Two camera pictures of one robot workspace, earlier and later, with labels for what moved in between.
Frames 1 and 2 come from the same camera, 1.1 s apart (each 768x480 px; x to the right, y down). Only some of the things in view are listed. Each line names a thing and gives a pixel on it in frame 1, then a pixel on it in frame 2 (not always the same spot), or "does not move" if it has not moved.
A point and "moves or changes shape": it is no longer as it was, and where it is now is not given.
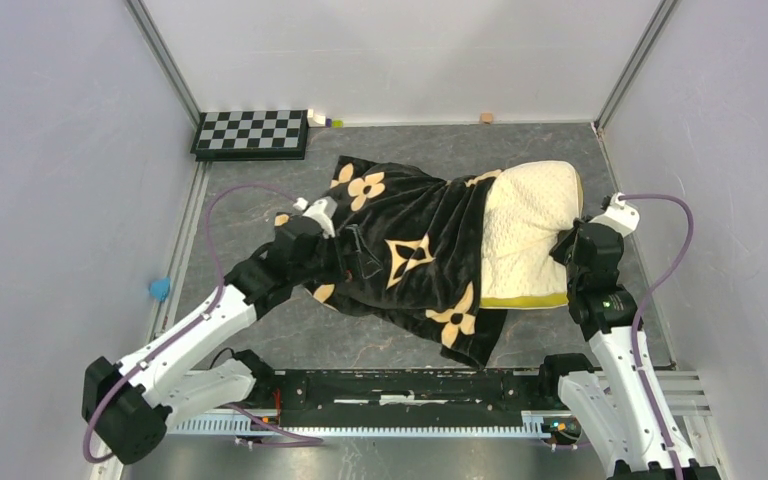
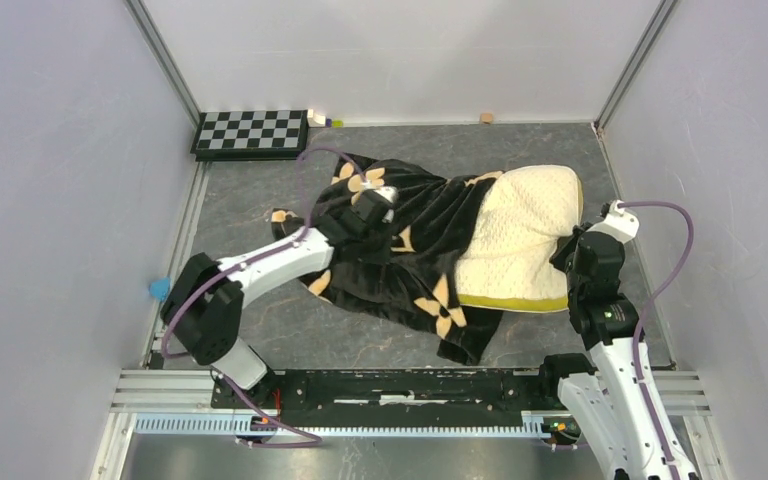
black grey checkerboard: [251, 135] does not move
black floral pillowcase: [413, 247] moves or changes shape
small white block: [314, 119] does not move
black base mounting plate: [399, 399] does not move
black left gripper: [368, 262] to [385, 228]
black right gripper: [564, 236] does not move
